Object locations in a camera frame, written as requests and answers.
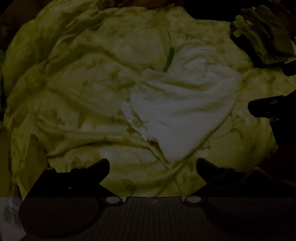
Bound white small printed t-shirt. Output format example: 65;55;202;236
121;43;242;167

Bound dark leafy patterned cloth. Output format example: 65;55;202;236
230;5;295;68

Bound floral cream bed sheet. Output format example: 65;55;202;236
2;1;295;198

